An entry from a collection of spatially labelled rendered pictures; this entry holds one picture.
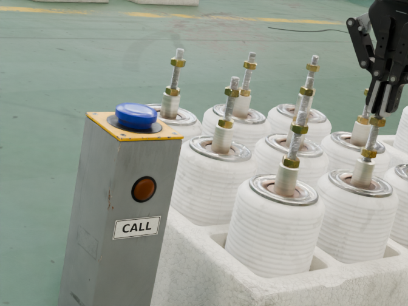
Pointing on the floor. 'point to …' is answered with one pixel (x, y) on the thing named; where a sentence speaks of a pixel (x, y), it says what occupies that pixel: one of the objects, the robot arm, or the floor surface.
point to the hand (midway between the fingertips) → (383, 98)
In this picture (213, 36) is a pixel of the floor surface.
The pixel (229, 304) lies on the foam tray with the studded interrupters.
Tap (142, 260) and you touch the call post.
